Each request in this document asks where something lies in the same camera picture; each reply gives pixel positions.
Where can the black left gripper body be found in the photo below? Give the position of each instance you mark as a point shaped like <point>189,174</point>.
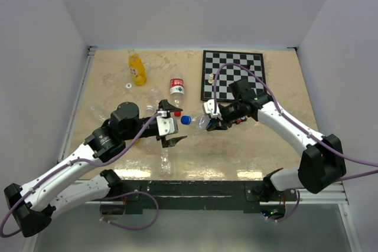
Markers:
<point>149,131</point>

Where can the upright clear bottle white cap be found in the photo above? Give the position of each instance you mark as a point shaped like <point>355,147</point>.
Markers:
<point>149,110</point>

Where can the black white chessboard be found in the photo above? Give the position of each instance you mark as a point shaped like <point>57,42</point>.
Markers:
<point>213,60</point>

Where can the black base frame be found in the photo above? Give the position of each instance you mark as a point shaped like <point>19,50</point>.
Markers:
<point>246,196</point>

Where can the clear bottle far left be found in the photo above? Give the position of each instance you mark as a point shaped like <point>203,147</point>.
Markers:
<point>97,112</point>

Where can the white chess piece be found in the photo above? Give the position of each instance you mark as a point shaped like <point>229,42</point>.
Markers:
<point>211,78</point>

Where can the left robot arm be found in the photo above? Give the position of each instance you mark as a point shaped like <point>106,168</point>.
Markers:
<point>34,204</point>

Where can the yellow tea bottle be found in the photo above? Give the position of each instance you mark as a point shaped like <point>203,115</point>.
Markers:
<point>136,68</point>

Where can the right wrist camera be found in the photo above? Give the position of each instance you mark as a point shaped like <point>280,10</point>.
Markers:
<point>211,109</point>

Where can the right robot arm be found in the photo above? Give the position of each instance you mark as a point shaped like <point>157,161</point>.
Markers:
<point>320,164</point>

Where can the blue cap Pepsi bottle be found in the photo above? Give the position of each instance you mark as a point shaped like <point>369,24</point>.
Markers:
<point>195,121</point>

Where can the cartoon fridge magnet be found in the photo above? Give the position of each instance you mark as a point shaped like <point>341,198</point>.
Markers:
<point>240,120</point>

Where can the long clear crushed bottle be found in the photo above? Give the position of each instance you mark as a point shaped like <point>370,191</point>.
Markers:
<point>166,162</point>

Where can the red label clear bottle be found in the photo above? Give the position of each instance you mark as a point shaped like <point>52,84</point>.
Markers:
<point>177,90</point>

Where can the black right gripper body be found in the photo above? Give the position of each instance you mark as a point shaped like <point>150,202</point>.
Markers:
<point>231,112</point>

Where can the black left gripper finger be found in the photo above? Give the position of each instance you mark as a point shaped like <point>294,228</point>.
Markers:
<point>168,143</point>
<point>166,106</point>

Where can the clear crushed bottle middle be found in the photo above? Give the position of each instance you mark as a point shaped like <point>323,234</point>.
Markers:
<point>154,97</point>

